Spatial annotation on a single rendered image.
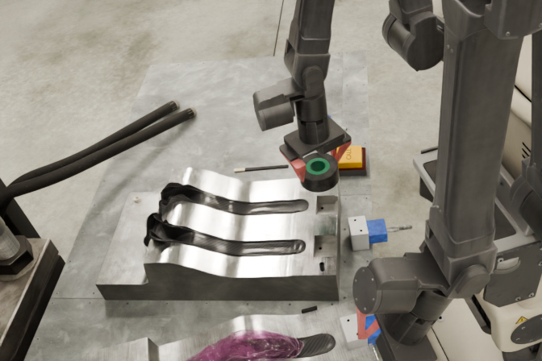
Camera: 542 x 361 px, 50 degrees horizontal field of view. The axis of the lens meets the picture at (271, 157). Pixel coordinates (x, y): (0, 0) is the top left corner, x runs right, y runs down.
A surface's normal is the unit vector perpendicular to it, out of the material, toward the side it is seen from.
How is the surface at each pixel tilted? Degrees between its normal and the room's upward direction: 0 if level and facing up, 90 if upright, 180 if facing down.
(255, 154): 0
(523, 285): 90
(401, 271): 22
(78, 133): 0
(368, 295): 63
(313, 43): 86
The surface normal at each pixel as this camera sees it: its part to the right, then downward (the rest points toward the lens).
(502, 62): 0.29, 0.66
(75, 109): -0.15, -0.72
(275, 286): -0.10, 0.70
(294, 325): 0.18, -0.76
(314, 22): 0.23, 0.47
